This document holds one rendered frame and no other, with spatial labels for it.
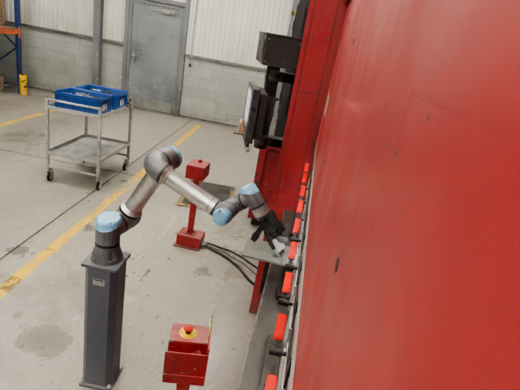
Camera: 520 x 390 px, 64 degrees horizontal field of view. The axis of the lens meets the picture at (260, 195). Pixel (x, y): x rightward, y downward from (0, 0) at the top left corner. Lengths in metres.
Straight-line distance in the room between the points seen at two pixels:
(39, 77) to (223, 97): 4.02
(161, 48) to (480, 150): 9.10
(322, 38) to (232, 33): 6.40
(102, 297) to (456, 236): 2.13
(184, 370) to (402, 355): 1.51
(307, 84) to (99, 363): 1.95
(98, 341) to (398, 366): 2.25
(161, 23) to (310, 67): 6.84
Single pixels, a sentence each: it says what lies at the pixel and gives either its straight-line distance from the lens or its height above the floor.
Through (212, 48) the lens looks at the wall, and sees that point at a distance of 8.99.
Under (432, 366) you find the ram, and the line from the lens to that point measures 0.18.
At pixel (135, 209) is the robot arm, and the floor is 1.03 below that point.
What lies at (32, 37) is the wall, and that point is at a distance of 10.43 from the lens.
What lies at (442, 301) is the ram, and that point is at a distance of 0.18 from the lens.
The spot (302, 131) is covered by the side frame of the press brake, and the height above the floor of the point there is 1.42.
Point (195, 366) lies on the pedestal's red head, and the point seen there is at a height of 0.75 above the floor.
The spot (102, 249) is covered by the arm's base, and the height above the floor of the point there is 0.85.
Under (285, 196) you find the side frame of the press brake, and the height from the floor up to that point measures 0.96.
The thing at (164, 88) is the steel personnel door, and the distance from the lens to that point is 9.27.
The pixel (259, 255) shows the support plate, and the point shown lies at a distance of 1.91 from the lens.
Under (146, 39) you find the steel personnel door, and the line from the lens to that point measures 9.32.
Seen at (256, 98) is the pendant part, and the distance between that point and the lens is 2.74.
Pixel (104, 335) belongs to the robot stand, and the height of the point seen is 0.37.
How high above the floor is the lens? 1.93
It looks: 21 degrees down
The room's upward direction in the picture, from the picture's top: 11 degrees clockwise
